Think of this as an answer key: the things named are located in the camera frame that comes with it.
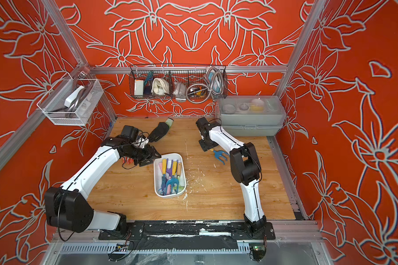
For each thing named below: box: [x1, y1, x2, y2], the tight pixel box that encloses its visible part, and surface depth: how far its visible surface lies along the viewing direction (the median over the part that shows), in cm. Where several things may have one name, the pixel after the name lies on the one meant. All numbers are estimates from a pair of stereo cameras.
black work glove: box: [148, 117, 175, 143], surface depth 116 cm
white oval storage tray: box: [153, 152, 187, 199], surface depth 88 cm
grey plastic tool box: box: [215, 95, 287, 137], surface depth 103 cm
